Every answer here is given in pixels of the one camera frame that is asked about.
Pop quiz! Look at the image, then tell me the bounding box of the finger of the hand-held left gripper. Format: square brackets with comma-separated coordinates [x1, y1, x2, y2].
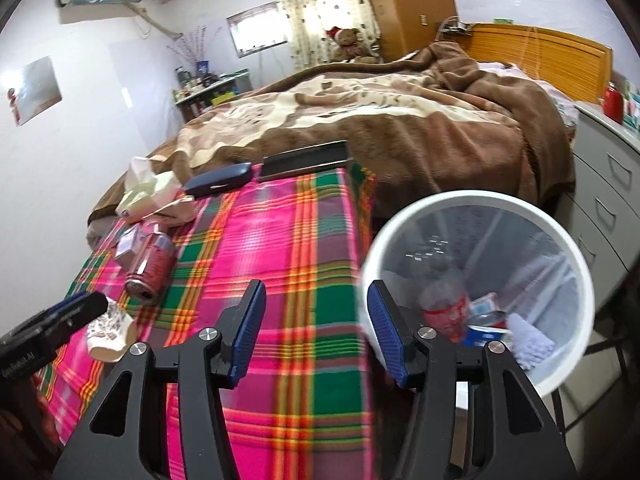
[35, 294, 89, 324]
[0, 293, 109, 350]

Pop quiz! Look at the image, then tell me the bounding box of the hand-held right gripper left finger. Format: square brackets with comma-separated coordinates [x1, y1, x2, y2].
[50, 280, 268, 480]

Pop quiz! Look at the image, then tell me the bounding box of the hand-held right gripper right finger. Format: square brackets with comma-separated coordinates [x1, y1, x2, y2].
[366, 280, 578, 480]

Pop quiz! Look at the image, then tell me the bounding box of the patterned paper cup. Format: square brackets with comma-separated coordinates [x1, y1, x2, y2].
[86, 297, 135, 363]

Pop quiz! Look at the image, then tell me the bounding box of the clear plastic bottle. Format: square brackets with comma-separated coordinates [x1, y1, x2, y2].
[419, 272, 474, 344]

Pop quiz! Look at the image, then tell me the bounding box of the white round waste bin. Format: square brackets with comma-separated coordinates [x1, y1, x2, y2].
[361, 190, 596, 397]

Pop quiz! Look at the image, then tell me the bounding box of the pink plaid bed sheet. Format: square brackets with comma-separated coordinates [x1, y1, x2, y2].
[37, 162, 382, 480]

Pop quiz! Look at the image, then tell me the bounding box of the tissue pack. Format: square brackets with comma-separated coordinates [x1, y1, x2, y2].
[116, 156, 196, 226]

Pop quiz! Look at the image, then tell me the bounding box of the dark blue glasses case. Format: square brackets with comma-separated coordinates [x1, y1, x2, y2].
[182, 162, 253, 199]

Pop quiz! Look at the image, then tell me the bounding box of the black smartphone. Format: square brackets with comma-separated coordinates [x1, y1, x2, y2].
[258, 140, 350, 183]

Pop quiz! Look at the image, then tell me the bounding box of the brown printed blanket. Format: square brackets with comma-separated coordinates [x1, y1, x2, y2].
[87, 40, 577, 242]

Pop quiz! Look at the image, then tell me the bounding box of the cluttered side desk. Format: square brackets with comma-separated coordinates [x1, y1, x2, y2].
[172, 71, 251, 121]

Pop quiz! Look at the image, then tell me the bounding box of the grey drawer cabinet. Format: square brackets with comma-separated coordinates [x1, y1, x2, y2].
[565, 100, 640, 292]

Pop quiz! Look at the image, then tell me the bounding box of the vase with dry branches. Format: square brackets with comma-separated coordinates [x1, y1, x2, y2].
[167, 25, 221, 79]

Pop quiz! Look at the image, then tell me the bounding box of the pale pink pillow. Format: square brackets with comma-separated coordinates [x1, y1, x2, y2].
[475, 61, 581, 131]

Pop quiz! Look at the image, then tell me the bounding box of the brown teddy bear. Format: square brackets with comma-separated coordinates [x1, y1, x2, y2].
[327, 26, 379, 65]

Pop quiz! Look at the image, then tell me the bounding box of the air conditioner pipe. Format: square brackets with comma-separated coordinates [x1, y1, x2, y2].
[122, 2, 184, 41]

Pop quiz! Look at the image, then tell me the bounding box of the small window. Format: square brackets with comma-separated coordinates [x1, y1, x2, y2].
[226, 1, 291, 59]

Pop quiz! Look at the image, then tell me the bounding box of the wooden headboard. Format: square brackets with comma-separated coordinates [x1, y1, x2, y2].
[462, 22, 614, 106]

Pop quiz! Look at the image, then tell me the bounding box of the red jar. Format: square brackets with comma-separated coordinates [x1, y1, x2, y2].
[602, 82, 625, 125]

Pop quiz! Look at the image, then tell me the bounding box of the wooden wardrobe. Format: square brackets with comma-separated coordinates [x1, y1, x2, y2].
[357, 0, 459, 64]

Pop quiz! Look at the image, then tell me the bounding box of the row of medicine boxes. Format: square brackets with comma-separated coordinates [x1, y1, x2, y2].
[622, 80, 640, 134]

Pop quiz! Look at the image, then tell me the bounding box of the silver wall sheet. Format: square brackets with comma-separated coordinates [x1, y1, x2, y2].
[7, 56, 64, 126]

